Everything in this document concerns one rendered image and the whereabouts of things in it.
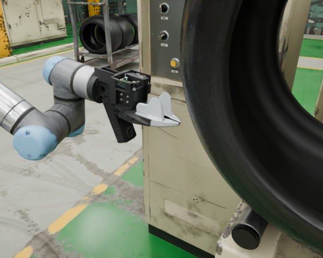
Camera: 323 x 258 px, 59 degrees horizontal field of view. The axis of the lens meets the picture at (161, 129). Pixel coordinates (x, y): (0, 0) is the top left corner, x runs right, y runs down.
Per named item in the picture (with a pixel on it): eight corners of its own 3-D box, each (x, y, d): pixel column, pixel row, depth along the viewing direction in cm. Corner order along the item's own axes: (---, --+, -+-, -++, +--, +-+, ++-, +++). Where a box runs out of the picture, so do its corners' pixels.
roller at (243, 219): (281, 153, 73) (277, 137, 72) (300, 152, 70) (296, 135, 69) (235, 249, 47) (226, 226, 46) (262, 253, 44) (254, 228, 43)
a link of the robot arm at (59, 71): (65, 83, 77) (65, 51, 73) (96, 95, 72) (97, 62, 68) (40, 89, 70) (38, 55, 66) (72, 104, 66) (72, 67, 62)
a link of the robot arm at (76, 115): (41, 141, 70) (38, 100, 65) (63, 122, 80) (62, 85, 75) (71, 148, 69) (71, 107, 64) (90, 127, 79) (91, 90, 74)
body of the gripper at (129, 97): (132, 85, 54) (86, 68, 59) (130, 124, 59) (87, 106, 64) (154, 76, 60) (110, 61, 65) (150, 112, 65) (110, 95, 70)
